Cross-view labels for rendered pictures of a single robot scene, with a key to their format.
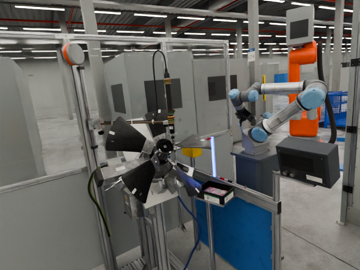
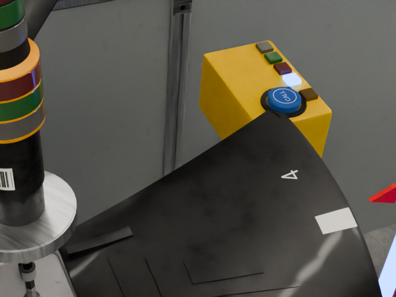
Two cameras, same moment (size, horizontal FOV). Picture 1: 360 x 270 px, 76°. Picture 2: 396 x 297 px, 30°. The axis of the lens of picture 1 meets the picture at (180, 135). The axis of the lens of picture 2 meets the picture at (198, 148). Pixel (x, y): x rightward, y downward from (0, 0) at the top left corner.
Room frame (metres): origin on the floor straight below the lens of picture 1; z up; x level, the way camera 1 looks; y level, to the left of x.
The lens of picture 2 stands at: (1.22, -0.09, 1.62)
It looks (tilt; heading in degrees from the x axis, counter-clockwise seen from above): 43 degrees down; 6
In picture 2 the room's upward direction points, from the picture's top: 5 degrees clockwise
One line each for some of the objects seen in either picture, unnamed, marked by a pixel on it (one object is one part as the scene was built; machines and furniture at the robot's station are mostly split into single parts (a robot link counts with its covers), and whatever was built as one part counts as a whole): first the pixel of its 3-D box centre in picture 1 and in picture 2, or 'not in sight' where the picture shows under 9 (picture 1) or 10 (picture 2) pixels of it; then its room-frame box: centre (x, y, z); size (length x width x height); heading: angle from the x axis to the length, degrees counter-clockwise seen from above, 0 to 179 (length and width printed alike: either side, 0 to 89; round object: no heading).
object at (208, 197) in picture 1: (215, 192); not in sight; (1.47, -0.21, 0.85); 0.22 x 0.17 x 0.07; 48
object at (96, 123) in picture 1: (95, 124); not in sight; (1.74, 0.63, 1.36); 0.10 x 0.07 x 0.09; 68
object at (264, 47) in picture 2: not in sight; (264, 47); (2.02, -0.08, 1.08); 0.02 x 0.02 x 0.01; 33
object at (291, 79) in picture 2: not in sight; (291, 79); (1.96, -0.12, 1.08); 0.02 x 0.02 x 0.01; 33
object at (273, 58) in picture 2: not in sight; (273, 58); (2.00, -0.10, 1.08); 0.02 x 0.02 x 0.01; 33
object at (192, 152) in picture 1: (191, 150); (260, 112); (1.95, -0.09, 1.02); 0.16 x 0.10 x 0.11; 33
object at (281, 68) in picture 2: not in sight; (282, 68); (1.98, -0.11, 1.08); 0.02 x 0.02 x 0.01; 33
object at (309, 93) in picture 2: not in sight; (308, 94); (1.93, -0.14, 1.08); 0.02 x 0.02 x 0.01; 33
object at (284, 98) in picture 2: not in sight; (283, 100); (1.91, -0.12, 1.08); 0.04 x 0.04 x 0.02
